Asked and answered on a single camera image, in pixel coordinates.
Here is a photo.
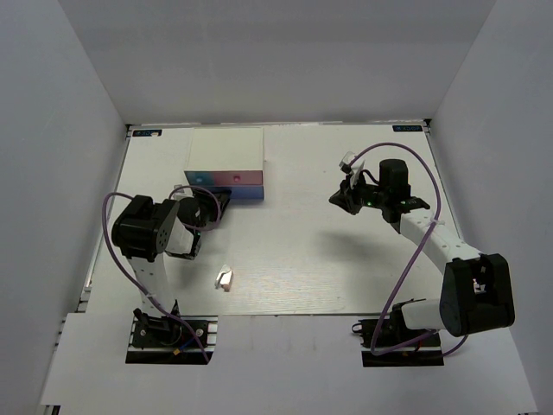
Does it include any pink drawer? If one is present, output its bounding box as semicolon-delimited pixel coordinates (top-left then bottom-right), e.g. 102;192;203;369
211;170;264;186

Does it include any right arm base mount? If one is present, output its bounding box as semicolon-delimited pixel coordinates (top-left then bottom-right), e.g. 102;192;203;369
352;318;444;368

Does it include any light blue drawer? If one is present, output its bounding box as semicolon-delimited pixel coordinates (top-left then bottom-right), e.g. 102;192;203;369
184;170;215;187

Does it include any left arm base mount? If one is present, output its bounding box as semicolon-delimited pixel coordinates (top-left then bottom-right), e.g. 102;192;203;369
125;316;219;366

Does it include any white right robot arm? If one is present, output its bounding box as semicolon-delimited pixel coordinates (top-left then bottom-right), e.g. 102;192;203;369
329;159;515;345

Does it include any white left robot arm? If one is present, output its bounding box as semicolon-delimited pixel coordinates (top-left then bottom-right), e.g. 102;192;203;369
102;186;231;345

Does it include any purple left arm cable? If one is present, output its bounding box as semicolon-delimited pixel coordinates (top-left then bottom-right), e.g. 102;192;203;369
101;185;232;365

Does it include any dark blue drawer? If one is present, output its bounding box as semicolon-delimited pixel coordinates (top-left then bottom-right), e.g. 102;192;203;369
230;185;264;201

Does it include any white drawer cabinet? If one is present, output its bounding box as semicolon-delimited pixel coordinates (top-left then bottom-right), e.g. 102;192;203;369
184;127;264;172

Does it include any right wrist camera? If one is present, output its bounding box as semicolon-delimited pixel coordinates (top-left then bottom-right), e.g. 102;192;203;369
339;151;365;188

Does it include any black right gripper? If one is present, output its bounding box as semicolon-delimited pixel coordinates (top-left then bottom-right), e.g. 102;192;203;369
330;170;390;215

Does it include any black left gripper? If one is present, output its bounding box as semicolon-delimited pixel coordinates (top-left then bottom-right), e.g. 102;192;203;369
193;188;231;235

